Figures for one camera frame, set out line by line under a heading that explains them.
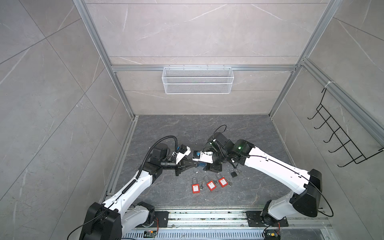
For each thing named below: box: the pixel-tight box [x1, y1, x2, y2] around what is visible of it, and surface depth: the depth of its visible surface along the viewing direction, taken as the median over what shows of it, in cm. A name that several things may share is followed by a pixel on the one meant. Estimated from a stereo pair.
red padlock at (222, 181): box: [216, 172, 228, 188], surface depth 87 cm
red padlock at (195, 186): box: [192, 177, 201, 194], surface depth 84 cm
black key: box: [229, 168, 242, 178], surface depth 91 cm
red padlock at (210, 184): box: [203, 176, 217, 191], surface depth 85 cm
